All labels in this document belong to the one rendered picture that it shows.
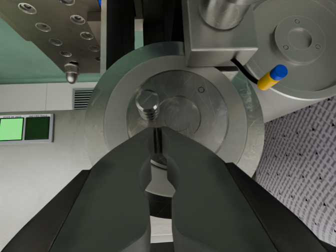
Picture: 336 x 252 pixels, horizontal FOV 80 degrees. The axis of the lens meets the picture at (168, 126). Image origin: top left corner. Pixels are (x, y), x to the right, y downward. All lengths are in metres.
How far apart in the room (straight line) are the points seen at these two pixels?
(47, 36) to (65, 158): 0.26
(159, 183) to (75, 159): 0.39
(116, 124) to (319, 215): 0.26
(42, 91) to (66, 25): 3.02
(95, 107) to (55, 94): 3.16
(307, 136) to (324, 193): 0.07
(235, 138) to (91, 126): 0.11
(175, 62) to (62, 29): 0.31
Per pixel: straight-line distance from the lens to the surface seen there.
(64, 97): 3.26
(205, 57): 0.16
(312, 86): 0.23
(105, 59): 0.19
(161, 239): 0.52
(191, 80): 0.16
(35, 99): 3.45
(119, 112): 0.16
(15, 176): 0.59
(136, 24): 0.63
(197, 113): 0.15
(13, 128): 0.60
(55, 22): 0.44
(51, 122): 0.56
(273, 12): 0.25
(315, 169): 0.31
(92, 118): 0.17
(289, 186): 0.36
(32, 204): 0.57
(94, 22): 0.39
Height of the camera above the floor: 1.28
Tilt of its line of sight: 11 degrees down
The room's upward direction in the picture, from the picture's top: 177 degrees clockwise
